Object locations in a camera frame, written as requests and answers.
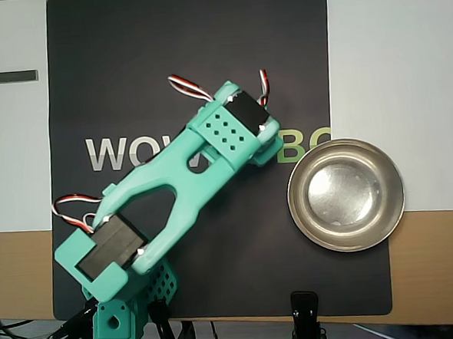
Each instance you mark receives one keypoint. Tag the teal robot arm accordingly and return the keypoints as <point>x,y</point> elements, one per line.
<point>165,173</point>

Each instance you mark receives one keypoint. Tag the metal bowl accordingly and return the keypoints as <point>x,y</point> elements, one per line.
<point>345,195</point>

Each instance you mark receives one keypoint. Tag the black mat with WOWROBO print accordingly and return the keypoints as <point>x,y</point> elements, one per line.
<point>203,44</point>

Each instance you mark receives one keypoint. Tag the white sheet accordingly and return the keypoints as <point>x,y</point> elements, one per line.
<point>14,151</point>
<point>397,70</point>

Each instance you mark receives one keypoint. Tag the black table clamp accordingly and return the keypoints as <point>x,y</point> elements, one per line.
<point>163,323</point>
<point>70,327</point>

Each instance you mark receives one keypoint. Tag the black USB stick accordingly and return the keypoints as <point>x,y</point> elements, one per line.
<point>15,76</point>

